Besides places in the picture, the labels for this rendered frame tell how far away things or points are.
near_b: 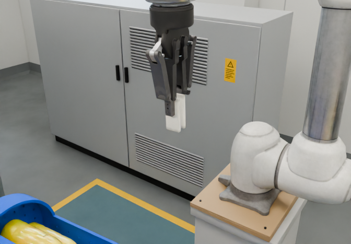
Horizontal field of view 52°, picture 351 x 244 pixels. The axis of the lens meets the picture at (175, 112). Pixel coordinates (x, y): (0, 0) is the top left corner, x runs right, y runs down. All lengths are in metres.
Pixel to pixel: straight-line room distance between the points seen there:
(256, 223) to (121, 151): 2.08
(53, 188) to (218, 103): 1.61
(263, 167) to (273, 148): 0.07
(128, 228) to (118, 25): 1.46
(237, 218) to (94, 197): 1.95
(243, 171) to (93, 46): 2.02
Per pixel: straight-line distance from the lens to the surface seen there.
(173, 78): 0.64
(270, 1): 3.45
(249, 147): 1.18
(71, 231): 1.15
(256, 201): 1.29
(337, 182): 1.15
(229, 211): 1.28
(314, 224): 2.93
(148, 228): 2.73
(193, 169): 2.71
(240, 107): 2.29
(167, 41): 0.62
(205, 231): 1.38
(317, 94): 1.09
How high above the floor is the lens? 1.84
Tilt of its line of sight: 25 degrees down
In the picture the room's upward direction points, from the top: straight up
